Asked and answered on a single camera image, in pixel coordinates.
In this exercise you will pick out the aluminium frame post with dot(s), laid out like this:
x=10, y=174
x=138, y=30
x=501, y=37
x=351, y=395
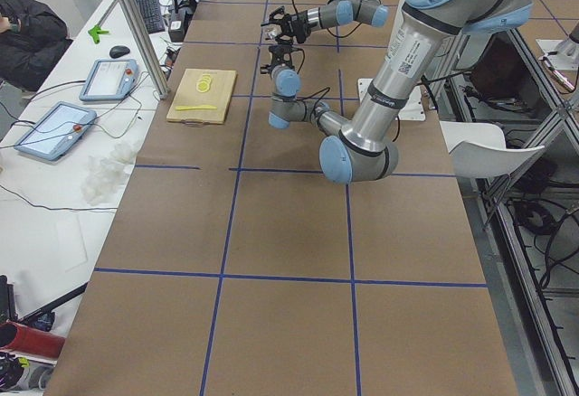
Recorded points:
x=145, y=46

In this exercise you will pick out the black keyboard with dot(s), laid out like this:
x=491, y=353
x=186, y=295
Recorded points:
x=151, y=13

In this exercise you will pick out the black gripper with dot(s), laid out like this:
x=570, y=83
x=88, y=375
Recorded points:
x=296, y=23
x=276, y=58

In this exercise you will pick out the teach pendant with red button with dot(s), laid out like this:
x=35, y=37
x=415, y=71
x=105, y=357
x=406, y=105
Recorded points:
x=56, y=132

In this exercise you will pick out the yellow plastic knife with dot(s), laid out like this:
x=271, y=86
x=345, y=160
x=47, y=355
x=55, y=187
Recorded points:
x=196, y=107

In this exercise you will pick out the green plastic clamp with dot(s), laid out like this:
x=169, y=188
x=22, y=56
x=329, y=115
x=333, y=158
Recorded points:
x=96, y=32

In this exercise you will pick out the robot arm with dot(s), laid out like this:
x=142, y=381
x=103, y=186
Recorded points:
x=358, y=149
x=342, y=12

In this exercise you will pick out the black computer mouse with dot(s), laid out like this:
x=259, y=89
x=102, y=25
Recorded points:
x=118, y=51

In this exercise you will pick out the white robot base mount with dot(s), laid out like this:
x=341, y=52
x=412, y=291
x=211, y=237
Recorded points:
x=411, y=111

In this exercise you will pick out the clear glass shaker cup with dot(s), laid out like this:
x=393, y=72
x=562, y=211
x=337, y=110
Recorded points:
x=271, y=32

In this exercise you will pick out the bamboo cutting board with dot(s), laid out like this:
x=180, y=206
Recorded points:
x=219, y=94

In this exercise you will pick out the seated person with glasses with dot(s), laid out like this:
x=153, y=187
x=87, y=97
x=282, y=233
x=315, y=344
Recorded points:
x=33, y=40

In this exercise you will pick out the crumpled white plastic wrap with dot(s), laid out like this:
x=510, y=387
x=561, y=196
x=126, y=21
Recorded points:
x=108, y=175

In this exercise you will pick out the red bottle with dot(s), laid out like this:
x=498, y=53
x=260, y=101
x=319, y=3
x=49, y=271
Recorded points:
x=17, y=338

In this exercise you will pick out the white plastic chair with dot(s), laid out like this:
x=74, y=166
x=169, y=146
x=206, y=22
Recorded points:
x=479, y=150

